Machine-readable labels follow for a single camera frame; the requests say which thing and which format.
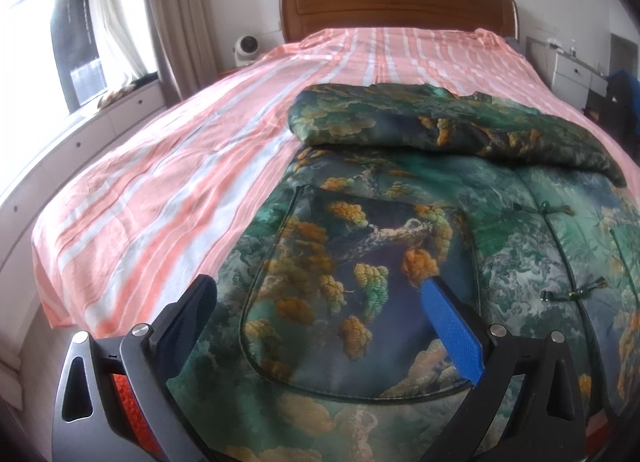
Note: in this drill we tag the brown curtain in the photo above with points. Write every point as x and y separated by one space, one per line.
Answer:
175 17

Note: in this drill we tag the green printed padded jacket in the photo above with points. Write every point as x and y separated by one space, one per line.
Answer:
400 182

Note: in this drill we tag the patterned seat cushion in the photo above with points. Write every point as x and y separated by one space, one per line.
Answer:
117 97

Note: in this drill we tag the white round fan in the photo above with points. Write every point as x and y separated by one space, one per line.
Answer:
246 49

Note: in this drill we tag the white window seat cabinet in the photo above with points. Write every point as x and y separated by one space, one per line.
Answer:
75 142

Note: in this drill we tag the dark jacket on chair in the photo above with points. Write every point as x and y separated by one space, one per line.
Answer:
615 112

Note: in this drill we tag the pink striped bed blanket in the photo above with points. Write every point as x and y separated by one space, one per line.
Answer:
200 142

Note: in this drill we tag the white sheer curtain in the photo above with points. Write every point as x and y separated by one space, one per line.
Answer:
112 27

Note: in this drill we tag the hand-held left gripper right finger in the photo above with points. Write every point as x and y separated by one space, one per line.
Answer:
450 332

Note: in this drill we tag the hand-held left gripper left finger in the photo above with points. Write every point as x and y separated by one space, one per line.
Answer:
187 327

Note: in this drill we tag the window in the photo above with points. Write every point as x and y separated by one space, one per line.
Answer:
75 42

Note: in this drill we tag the blue garment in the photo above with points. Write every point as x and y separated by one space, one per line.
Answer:
627 87

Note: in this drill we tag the white dresser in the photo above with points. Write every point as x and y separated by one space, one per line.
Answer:
575 77

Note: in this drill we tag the wooden headboard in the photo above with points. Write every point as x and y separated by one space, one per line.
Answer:
400 2

